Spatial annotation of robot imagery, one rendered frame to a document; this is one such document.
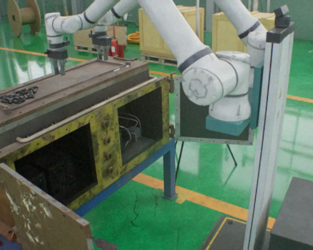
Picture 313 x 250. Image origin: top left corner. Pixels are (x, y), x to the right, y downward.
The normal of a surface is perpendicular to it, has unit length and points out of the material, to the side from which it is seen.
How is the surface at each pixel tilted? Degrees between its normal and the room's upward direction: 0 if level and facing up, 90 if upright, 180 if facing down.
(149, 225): 0
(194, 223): 0
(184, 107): 90
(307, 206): 0
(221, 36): 90
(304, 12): 90
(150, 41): 90
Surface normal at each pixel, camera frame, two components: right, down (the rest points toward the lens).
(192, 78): -0.60, 0.38
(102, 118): 0.83, 0.22
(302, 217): -0.02, -0.90
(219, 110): -0.56, 0.00
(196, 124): -0.18, 0.43
